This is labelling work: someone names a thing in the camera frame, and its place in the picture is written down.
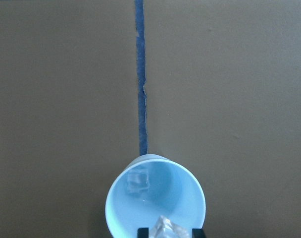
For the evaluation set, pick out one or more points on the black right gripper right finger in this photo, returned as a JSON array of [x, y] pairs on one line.
[[198, 233]]

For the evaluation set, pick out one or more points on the clear ice cube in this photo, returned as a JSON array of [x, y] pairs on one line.
[[165, 228]]

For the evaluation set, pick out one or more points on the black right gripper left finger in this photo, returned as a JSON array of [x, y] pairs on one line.
[[143, 233]]

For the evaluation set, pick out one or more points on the light blue cup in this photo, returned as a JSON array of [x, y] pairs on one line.
[[174, 192]]

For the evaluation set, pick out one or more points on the ice cube in cup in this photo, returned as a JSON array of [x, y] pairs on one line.
[[138, 181]]

